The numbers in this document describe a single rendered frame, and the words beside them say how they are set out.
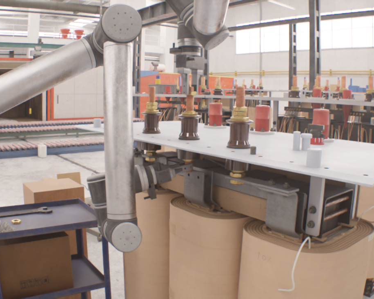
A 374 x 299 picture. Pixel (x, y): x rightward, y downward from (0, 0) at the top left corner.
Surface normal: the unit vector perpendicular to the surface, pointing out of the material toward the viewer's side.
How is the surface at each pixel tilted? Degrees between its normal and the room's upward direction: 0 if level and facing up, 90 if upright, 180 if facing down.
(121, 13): 80
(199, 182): 90
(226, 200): 90
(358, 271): 90
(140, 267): 90
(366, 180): 11
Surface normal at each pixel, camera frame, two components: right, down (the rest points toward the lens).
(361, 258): 0.61, 0.11
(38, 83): 0.55, 0.39
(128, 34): 0.43, 0.07
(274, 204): -0.79, 0.06
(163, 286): 0.11, 0.12
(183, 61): -0.59, 0.09
